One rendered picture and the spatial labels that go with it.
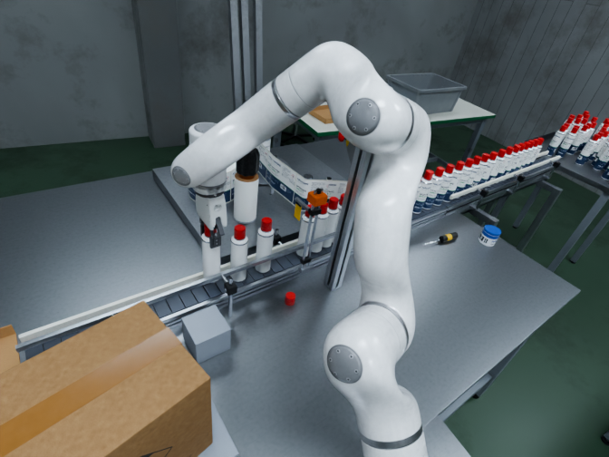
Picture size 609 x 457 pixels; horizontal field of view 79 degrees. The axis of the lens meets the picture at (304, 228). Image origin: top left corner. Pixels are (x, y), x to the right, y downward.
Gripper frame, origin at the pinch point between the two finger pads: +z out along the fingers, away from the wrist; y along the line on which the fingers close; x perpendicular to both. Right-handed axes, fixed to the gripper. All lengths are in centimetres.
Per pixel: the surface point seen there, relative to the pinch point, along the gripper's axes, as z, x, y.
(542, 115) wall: 57, -477, 101
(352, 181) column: -16.6, -36.6, -14.1
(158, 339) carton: -3.5, 23.7, -28.5
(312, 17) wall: -8, -243, 279
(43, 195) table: 26, 35, 81
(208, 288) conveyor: 20.6, 1.3, -0.4
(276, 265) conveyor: 20.7, -23.2, -1.2
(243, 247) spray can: 6.1, -9.0, -2.7
